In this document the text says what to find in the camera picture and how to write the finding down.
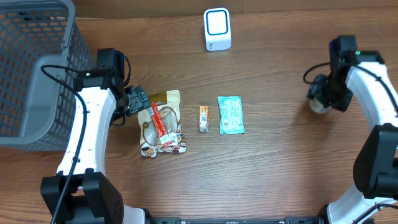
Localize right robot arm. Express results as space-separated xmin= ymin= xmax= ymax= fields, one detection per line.
xmin=307 ymin=35 xmax=397 ymax=223

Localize green lid jar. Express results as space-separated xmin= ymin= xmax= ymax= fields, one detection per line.
xmin=308 ymin=98 xmax=332 ymax=114

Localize orange tissue pack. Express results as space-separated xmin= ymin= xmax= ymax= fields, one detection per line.
xmin=199 ymin=105 xmax=209 ymax=133

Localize red white snack bar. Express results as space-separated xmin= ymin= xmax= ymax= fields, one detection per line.
xmin=150 ymin=102 xmax=173 ymax=147

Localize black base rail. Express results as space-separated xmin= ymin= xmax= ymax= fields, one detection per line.
xmin=147 ymin=217 xmax=326 ymax=224

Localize grey plastic shopping basket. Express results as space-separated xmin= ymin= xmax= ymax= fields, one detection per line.
xmin=1 ymin=0 xmax=95 ymax=151

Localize white barcode scanner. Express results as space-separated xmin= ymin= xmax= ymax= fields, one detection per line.
xmin=203 ymin=7 xmax=232 ymax=52

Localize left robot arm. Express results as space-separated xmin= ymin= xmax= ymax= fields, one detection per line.
xmin=40 ymin=48 xmax=154 ymax=224

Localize teal wet wipes pack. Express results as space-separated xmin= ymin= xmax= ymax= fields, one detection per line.
xmin=218 ymin=96 xmax=245 ymax=135

